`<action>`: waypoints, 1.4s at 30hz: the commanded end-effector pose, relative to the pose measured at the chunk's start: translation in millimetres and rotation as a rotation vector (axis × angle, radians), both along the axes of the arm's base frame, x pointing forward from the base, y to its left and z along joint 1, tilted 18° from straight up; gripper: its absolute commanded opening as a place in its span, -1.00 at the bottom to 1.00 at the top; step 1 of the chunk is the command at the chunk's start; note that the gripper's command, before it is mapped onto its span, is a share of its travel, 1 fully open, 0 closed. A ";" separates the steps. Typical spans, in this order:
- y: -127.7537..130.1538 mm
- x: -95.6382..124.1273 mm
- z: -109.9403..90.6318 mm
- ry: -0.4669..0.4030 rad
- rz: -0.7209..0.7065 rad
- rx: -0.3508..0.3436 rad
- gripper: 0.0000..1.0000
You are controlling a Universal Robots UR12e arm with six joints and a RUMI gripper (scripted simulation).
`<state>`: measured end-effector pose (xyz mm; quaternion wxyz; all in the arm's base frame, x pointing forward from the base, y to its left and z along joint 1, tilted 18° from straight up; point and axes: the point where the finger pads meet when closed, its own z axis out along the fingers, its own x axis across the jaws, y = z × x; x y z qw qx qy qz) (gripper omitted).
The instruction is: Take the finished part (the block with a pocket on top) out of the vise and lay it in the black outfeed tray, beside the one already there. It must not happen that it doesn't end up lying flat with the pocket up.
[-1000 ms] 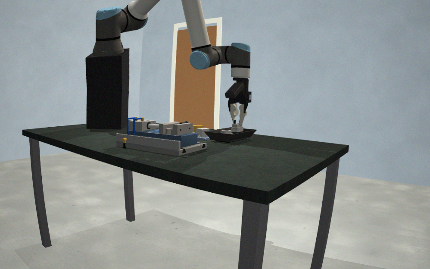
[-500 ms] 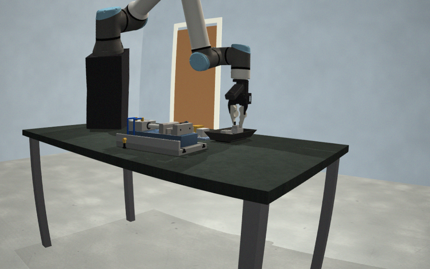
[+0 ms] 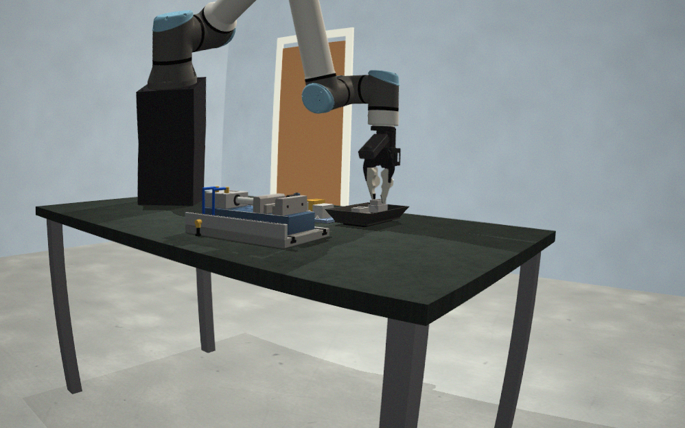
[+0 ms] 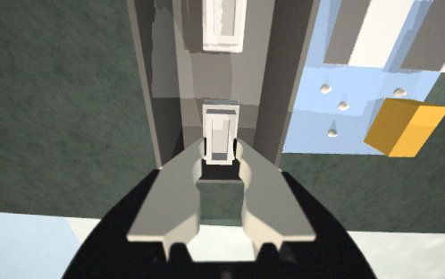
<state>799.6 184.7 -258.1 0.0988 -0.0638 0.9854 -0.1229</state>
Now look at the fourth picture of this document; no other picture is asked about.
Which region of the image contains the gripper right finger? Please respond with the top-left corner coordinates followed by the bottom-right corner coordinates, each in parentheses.
top-left (233, 138), bottom-right (377, 279)

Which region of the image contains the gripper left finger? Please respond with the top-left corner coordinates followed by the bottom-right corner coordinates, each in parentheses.
top-left (61, 137), bottom-right (206, 279)

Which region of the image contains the yellow block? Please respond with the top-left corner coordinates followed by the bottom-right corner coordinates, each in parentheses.
top-left (363, 97), bottom-right (445, 156)

